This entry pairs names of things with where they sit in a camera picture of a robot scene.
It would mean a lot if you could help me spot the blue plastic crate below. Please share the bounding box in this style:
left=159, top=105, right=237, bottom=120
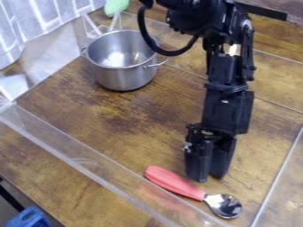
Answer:
left=5, top=206, right=52, bottom=227

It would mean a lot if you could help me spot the white patterned curtain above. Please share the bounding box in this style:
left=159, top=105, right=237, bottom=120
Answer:
left=0, top=0, right=107, bottom=70

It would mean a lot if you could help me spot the black bar on table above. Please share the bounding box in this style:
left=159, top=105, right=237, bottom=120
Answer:
left=237, top=3, right=287, bottom=21

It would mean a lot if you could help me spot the black cable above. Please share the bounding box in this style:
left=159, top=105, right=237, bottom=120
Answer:
left=136, top=5, right=200, bottom=57

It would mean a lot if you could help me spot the pink handled metal spoon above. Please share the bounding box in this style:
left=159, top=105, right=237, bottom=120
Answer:
left=144, top=166, right=243, bottom=219

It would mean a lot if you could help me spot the green textured object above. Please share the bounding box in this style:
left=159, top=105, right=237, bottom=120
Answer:
left=104, top=0, right=129, bottom=17

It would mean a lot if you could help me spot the stainless steel pot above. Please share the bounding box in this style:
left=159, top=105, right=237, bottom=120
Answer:
left=81, top=29, right=168, bottom=91

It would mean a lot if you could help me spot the clear acrylic barrier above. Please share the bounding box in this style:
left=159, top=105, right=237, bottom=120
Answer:
left=0, top=102, right=225, bottom=227

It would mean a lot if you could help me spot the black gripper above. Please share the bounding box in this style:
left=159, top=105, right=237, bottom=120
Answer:
left=183, top=83, right=255, bottom=183

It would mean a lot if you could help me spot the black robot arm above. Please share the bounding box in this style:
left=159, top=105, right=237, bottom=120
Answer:
left=137, top=0, right=256, bottom=183

